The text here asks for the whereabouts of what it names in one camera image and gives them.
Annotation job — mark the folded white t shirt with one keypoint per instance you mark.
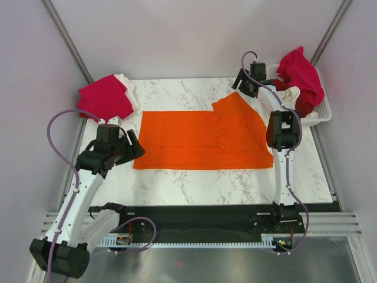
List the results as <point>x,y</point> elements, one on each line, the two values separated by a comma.
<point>129,92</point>

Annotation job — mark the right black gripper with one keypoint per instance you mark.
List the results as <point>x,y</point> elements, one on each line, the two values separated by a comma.
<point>241,76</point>

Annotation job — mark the folded magenta t shirt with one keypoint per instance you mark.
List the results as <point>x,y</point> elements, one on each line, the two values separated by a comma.
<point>106,98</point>

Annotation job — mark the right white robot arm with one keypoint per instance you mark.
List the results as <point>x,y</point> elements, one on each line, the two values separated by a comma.
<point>284,134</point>

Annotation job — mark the crumpled magenta t shirt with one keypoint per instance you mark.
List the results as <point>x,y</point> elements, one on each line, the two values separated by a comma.
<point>296,70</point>

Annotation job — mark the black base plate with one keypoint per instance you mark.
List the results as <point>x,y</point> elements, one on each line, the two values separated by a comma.
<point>202,223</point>

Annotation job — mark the orange t shirt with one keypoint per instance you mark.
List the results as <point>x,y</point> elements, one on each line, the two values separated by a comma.
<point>232,136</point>

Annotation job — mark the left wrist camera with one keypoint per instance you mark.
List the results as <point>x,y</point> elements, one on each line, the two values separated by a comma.
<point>115,120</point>

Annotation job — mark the aluminium frame rail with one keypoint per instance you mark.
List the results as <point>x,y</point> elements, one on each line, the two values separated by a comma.
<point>51,217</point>

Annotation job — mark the white slotted cable duct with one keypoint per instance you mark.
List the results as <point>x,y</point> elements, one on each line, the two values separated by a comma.
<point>114,241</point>

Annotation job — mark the crumpled white t shirt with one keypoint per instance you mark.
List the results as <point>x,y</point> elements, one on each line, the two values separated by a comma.
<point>291,99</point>

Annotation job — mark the dark red t shirt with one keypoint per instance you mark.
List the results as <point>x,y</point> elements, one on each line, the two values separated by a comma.
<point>280,85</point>

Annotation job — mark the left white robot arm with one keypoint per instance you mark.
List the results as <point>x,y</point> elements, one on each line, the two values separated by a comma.
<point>67,246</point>

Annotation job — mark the white plastic basket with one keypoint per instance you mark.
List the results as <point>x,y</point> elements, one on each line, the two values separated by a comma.
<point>323,109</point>

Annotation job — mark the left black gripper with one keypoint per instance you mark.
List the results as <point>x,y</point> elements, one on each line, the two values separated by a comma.
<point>134,151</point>

